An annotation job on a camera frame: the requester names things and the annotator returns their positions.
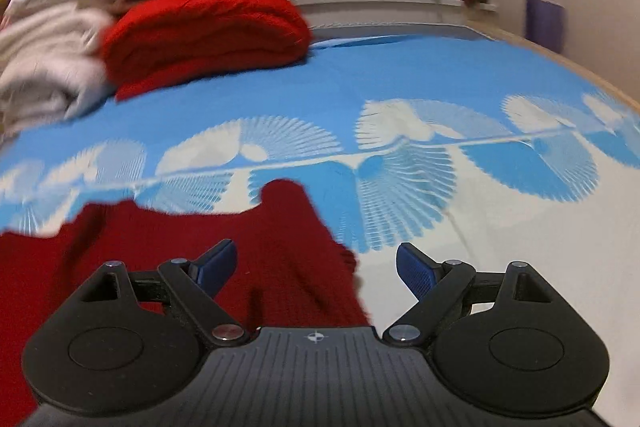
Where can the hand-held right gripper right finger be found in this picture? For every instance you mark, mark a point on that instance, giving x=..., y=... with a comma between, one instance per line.
x=415, y=269

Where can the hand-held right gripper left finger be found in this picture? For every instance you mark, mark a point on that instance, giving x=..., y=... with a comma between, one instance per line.
x=215, y=264

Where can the dark red knit cardigan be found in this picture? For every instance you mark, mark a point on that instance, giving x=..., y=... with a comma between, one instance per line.
x=290, y=247

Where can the blue patterned bed sheet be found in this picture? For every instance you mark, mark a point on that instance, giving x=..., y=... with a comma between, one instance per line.
x=400, y=97

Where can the red folded blanket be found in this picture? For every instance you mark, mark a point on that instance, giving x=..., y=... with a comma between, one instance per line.
x=210, y=27

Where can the cream folded quilt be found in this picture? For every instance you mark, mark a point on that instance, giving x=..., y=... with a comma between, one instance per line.
x=50, y=32
x=45, y=94

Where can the purple box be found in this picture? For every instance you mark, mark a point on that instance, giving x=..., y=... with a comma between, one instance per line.
x=545, y=26

